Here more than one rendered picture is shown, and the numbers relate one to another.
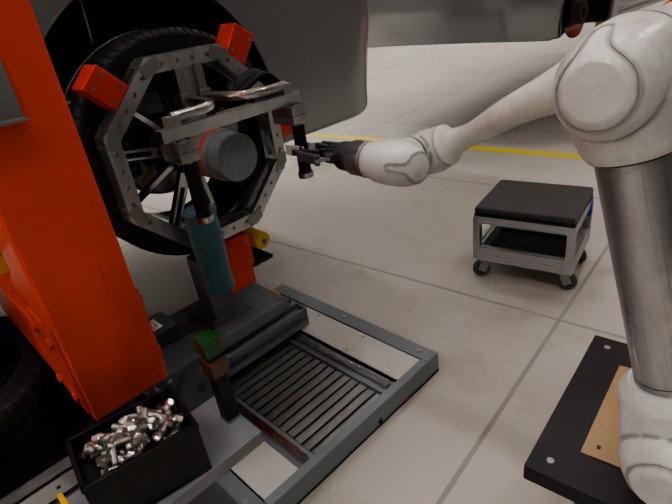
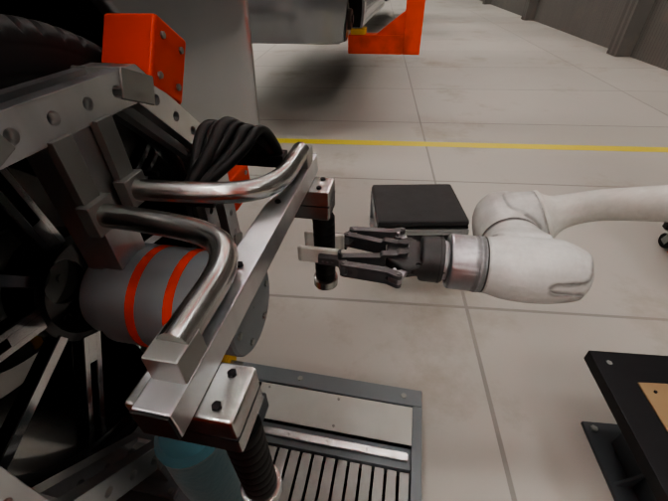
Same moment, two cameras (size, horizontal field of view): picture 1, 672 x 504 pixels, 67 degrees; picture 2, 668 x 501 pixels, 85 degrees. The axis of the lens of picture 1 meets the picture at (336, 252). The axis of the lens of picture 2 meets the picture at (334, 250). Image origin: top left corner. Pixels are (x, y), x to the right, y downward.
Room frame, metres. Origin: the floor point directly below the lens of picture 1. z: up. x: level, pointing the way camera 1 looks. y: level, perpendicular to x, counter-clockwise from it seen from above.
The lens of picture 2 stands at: (0.98, 0.33, 1.21)
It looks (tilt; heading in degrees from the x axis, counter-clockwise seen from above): 38 degrees down; 323
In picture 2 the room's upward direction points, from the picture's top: 1 degrees counter-clockwise
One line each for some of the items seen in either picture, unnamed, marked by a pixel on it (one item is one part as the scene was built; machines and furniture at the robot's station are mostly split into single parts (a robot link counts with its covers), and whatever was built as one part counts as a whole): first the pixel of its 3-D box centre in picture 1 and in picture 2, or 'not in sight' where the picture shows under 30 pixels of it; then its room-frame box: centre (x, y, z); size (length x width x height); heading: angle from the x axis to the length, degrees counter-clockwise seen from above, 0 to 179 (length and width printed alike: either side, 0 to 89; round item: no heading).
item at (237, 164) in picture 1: (216, 153); (182, 297); (1.39, 0.29, 0.85); 0.21 x 0.14 x 0.14; 42
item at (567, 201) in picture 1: (532, 232); (413, 230); (1.92, -0.86, 0.17); 0.43 x 0.36 x 0.34; 52
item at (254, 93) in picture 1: (242, 78); (220, 145); (1.42, 0.18, 1.03); 0.19 x 0.18 x 0.11; 42
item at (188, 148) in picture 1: (179, 149); (199, 400); (1.18, 0.33, 0.93); 0.09 x 0.05 x 0.05; 42
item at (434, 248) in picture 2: (340, 155); (415, 256); (1.27, -0.05, 0.83); 0.09 x 0.08 x 0.07; 42
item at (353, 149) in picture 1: (361, 158); (461, 261); (1.22, -0.10, 0.83); 0.09 x 0.06 x 0.09; 132
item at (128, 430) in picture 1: (139, 452); not in sight; (0.67, 0.41, 0.51); 0.20 x 0.14 x 0.13; 123
